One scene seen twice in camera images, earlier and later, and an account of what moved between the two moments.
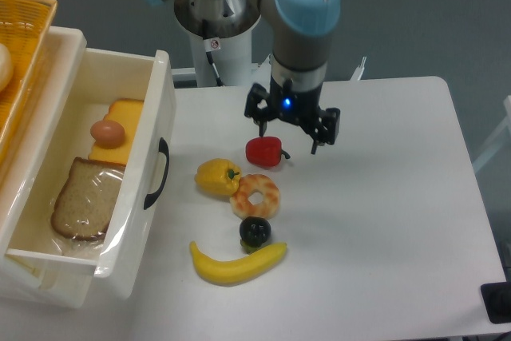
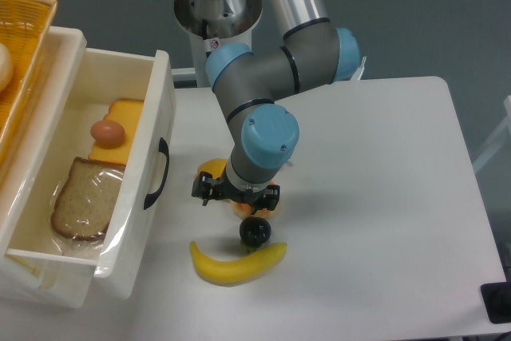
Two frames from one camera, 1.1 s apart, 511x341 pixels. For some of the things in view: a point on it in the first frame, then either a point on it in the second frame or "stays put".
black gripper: [285, 100] to [206, 187]
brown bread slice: [87, 200] stays put
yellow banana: [235, 271] stays put
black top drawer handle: [164, 148] stays put
